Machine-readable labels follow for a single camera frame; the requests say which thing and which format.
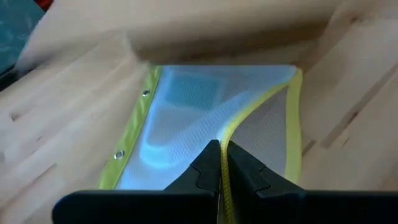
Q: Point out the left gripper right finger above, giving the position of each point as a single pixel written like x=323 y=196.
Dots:
x=295 y=207

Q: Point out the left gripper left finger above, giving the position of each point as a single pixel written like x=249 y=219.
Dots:
x=140 y=207

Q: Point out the clear pouch with green edge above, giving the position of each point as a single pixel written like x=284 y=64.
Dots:
x=192 y=118

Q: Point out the brown cardboard box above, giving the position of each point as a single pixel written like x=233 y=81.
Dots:
x=186 y=28

